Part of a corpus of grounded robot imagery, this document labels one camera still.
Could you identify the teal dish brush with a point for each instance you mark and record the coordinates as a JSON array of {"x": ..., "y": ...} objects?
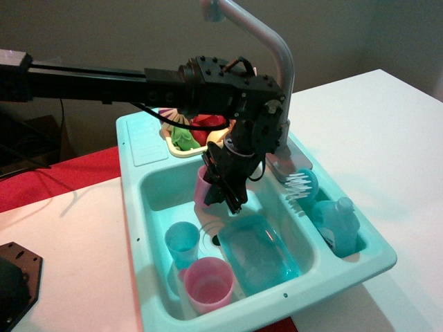
[{"x": 302, "y": 186}]

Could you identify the red cloth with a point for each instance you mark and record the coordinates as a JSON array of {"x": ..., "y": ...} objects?
[{"x": 67, "y": 176}]

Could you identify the teal rectangular tray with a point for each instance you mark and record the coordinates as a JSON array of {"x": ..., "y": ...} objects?
[{"x": 259, "y": 258}]

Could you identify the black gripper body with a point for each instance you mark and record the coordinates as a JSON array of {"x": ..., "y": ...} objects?
[{"x": 228, "y": 169}]

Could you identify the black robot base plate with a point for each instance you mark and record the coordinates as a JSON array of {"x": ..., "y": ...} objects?
[{"x": 21, "y": 272}]

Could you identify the red toy apple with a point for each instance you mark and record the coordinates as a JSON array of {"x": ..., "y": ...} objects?
[{"x": 207, "y": 121}]

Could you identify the blue cup in sink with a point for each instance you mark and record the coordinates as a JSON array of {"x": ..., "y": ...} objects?
[{"x": 182, "y": 240}]

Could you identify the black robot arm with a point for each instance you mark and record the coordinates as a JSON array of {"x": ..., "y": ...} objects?
[{"x": 250, "y": 104}]

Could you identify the yellow toy fruit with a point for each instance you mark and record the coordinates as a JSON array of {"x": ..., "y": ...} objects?
[{"x": 217, "y": 136}]

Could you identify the blue toy soap bottle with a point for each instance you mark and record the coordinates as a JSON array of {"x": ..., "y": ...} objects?
[{"x": 337, "y": 224}]

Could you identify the small pink cup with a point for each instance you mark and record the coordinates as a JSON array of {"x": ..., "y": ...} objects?
[{"x": 201, "y": 188}]

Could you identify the green toy vegetable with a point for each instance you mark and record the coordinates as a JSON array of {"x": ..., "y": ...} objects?
[{"x": 183, "y": 139}]

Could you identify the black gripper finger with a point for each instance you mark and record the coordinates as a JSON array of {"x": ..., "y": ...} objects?
[
  {"x": 214, "y": 194},
  {"x": 234, "y": 194}
]

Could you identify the grey toy faucet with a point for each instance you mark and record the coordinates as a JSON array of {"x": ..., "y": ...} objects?
[{"x": 288, "y": 158}]

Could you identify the mint green toy sink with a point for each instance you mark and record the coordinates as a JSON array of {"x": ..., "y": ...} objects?
[{"x": 158, "y": 190}]

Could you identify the purple striped toy onion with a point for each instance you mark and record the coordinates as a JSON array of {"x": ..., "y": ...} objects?
[{"x": 173, "y": 116}]

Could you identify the cream dish rack basket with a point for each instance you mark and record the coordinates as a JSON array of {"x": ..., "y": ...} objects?
[{"x": 183, "y": 154}]

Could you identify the pink mug in sink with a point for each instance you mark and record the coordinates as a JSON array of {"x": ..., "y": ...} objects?
[{"x": 208, "y": 283}]

